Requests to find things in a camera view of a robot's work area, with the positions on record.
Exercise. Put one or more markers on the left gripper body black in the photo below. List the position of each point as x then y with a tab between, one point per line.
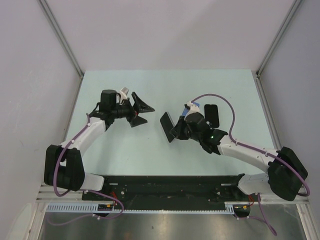
131	113

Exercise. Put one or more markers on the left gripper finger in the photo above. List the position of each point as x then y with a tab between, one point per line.
137	121
140	106

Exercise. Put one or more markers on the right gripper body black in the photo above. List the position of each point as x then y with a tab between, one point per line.
181	134

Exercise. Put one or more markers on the black phone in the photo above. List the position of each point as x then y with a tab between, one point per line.
167	125

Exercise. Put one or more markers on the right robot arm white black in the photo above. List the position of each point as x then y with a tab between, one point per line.
283	172

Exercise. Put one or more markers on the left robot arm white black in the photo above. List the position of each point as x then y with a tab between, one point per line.
64	169

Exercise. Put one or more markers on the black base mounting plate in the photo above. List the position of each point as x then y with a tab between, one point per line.
171	190

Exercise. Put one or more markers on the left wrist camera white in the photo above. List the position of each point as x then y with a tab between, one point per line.
123	95

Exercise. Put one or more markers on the white slotted cable duct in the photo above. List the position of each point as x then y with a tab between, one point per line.
140	207

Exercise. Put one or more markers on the left aluminium frame post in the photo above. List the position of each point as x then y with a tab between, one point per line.
50	16

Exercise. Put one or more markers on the aluminium frame post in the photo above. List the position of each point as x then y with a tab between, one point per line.
294	8
50	16

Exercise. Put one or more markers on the right aluminium frame post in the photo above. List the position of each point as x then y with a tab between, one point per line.
294	8

